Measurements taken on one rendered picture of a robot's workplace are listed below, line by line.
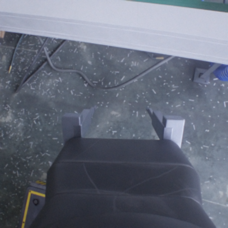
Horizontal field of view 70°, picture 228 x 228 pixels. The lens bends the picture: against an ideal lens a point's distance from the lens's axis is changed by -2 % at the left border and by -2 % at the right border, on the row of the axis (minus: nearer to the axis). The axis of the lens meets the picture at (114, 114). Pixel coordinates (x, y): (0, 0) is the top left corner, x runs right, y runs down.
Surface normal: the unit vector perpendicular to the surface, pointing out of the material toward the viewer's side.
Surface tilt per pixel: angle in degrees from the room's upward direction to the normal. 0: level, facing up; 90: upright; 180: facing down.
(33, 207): 0
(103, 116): 0
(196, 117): 0
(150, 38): 90
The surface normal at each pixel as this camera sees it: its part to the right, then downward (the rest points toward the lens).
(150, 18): -0.14, -0.11
